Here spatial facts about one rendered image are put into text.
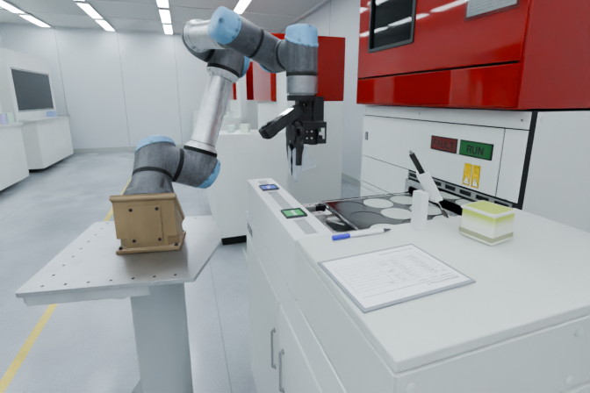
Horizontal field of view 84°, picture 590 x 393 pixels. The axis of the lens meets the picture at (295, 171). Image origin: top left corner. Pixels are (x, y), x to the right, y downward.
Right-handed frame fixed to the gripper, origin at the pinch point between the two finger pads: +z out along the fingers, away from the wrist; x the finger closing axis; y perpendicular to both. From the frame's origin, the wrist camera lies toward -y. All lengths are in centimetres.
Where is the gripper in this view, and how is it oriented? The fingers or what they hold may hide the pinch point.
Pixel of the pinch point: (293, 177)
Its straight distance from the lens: 81.5
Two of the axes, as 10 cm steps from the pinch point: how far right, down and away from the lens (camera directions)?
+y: 9.5, -0.7, 3.2
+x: -3.3, -2.1, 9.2
